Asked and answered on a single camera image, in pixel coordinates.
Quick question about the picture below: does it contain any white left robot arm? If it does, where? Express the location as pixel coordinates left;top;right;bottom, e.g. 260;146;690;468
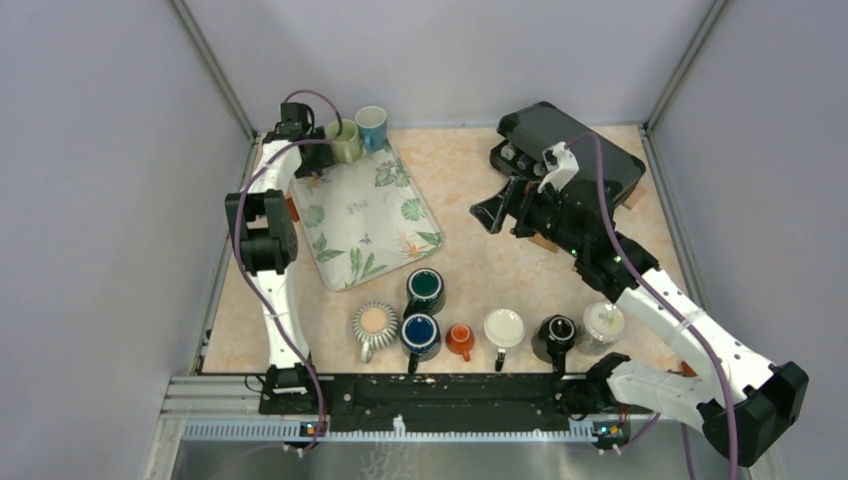
225;102;324;414

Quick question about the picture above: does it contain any white ribbed mug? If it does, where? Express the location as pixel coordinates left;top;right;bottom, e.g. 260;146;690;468
482;309;526;372

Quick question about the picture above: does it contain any light blue mug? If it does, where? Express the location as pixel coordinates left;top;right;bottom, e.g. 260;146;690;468
354;106;388;152

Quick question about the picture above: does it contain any black mug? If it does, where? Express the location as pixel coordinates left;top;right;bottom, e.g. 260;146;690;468
531;314;577;378

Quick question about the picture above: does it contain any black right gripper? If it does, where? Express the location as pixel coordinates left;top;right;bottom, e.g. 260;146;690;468
470;176;586;258

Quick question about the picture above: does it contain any wooden block behind case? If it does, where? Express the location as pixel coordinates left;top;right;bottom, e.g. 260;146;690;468
622;185;647;211

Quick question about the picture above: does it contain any striped grey white mug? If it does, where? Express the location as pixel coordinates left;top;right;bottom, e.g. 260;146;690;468
351;301;400;363

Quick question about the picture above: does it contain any dark green mug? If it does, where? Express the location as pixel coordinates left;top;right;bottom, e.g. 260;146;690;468
403;268;446;318

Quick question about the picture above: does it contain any small orange mug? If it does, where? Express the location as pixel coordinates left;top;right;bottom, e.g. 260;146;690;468
445;324;475;362

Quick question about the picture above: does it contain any light green mug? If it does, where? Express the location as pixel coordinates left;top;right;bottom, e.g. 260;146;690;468
326;119;364;164

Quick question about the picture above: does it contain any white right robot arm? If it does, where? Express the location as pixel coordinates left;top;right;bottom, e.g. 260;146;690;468
470;177;809;467

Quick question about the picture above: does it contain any black poker chip case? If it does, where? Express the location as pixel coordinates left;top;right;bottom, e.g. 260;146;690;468
489;101;647;213

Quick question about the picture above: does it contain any clear floral glass jar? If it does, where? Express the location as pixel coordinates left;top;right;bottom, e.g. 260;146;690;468
576;302;627;356

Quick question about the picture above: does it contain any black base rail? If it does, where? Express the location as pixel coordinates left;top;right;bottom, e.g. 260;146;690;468
258;373;645;433

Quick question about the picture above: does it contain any white floral tray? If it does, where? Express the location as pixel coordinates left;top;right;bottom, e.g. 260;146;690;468
290;141;443;291

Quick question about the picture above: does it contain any navy blue mug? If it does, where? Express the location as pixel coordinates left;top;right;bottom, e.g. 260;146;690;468
400;313;441;374

